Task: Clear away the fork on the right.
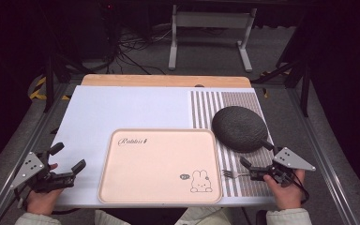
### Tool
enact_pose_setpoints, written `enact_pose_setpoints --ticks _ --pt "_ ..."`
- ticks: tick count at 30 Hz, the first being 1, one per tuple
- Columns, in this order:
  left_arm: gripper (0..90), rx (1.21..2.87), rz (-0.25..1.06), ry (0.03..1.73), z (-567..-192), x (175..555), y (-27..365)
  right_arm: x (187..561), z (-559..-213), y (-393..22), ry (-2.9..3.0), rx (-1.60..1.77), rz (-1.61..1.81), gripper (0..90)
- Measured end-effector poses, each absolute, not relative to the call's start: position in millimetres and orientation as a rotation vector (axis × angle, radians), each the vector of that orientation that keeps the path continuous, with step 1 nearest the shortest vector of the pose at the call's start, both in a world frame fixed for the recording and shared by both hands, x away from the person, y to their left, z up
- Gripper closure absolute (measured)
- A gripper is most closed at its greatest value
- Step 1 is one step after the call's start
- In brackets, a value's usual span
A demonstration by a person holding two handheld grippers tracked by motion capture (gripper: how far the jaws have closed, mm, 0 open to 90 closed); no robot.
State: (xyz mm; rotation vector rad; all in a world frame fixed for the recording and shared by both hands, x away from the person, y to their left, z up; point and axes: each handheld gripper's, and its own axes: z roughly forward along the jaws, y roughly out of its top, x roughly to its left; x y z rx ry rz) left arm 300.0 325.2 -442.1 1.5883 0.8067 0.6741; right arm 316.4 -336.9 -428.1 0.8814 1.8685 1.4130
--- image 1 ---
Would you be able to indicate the black stand leg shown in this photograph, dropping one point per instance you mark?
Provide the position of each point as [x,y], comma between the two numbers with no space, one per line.
[305,89]
[48,84]

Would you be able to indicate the white striped table mat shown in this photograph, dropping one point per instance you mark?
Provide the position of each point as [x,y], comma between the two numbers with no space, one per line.
[122,106]

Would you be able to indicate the person's left hand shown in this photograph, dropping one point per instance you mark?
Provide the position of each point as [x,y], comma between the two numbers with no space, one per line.
[42,202]

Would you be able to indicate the striped placemat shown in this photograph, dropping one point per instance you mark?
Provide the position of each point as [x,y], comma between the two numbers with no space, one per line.
[206,106]

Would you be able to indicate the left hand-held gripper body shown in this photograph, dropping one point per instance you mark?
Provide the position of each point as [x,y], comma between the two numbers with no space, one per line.
[28,168]

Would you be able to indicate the dark round textured plate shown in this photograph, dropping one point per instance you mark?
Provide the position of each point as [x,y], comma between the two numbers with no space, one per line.
[239,128]

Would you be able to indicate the white metal stand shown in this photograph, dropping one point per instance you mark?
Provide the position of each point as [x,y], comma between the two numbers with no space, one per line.
[211,20]

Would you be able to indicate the person's right hand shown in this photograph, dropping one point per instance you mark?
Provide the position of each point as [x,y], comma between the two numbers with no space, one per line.
[286,194]

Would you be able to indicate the aluminium frame rail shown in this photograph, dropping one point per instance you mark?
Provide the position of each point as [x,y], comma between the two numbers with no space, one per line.
[323,153]
[11,165]

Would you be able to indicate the pink tray with rabbit print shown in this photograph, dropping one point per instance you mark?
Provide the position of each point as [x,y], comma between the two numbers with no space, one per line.
[159,167]

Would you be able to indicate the yellow and black floor tape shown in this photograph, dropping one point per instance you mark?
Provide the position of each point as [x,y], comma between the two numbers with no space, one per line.
[38,89]

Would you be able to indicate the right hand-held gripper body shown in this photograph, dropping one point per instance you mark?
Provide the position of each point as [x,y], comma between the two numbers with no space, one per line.
[293,160]

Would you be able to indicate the silver fork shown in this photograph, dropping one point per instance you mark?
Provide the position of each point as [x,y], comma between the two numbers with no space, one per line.
[233,173]

